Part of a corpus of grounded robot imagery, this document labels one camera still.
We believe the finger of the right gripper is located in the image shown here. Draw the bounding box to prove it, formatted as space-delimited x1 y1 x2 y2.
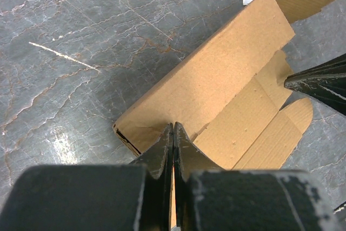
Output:
284 54 345 115

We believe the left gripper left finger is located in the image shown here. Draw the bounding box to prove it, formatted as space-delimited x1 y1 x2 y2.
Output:
1 124 173 230

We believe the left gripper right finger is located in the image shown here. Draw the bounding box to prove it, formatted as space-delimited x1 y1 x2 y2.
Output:
173 123 343 230

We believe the brown cardboard box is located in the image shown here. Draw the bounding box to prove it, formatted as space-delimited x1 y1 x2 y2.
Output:
112 0 346 229

